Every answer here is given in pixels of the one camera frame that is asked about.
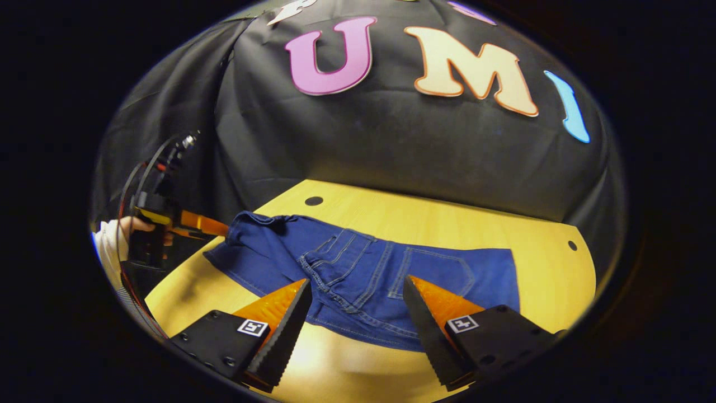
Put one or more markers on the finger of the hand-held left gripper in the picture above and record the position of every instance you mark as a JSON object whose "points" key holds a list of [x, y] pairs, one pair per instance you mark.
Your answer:
{"points": [[204, 223]]}

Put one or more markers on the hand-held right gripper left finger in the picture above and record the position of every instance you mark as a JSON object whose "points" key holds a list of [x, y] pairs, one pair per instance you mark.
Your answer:
{"points": [[285, 341]]}

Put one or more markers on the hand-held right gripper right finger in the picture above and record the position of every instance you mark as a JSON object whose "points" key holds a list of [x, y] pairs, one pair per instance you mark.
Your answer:
{"points": [[430, 341]]}

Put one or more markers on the blue jeans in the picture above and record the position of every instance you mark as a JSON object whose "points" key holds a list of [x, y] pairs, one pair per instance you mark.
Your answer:
{"points": [[358, 280]]}

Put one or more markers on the black backdrop cloth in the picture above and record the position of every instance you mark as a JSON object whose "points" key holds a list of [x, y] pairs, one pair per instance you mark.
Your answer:
{"points": [[391, 145]]}

